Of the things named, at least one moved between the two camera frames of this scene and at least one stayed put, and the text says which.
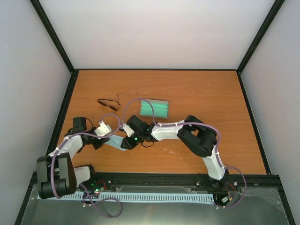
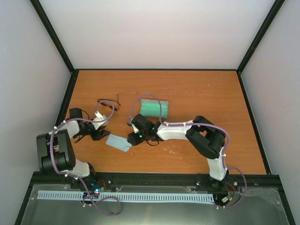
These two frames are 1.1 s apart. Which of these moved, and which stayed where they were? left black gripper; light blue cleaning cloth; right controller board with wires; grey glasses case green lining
Moved: left black gripper
Stayed: right controller board with wires; grey glasses case green lining; light blue cleaning cloth
